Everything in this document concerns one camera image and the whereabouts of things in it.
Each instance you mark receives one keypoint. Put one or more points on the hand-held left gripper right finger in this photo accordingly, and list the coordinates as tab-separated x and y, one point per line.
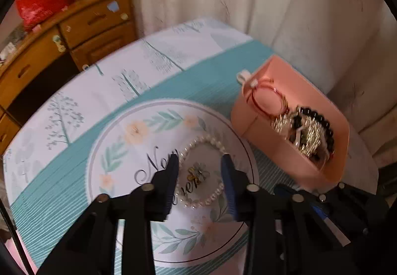
229	181

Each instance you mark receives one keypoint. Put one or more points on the wooden desk with drawers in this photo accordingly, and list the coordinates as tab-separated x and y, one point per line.
93	32

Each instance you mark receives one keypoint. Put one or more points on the tree print tablecloth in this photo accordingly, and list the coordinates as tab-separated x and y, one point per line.
93	91

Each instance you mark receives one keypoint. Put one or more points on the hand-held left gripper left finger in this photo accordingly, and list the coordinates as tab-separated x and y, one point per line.
172	175

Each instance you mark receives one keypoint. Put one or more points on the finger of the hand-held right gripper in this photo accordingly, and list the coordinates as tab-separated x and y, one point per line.
280	191
318	211

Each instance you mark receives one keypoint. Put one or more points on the blue sticker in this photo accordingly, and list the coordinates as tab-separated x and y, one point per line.
113	7

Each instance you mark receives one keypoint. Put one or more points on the cream drawer ornament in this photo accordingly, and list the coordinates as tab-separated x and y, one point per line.
58	42

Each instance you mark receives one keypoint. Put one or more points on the pink plastic box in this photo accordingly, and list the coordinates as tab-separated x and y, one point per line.
266	144

